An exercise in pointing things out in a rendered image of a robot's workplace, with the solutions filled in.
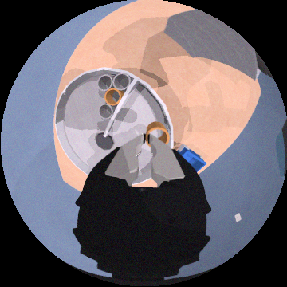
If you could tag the blue crate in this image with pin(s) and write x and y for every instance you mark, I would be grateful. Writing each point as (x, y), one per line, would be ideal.
(192, 157)

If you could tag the grey round turntable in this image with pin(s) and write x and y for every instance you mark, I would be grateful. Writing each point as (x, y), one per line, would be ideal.
(82, 132)

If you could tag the bronze bushing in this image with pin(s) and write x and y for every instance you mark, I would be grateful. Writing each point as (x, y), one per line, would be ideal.
(108, 96)
(157, 125)

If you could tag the grey metal sleeve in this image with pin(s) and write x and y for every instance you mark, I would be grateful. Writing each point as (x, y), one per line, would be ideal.
(118, 78)
(101, 83)
(103, 111)

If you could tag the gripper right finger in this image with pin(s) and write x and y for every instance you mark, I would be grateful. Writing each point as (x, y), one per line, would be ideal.
(169, 165)

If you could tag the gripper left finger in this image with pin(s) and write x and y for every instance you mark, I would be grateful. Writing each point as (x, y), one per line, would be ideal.
(121, 163)

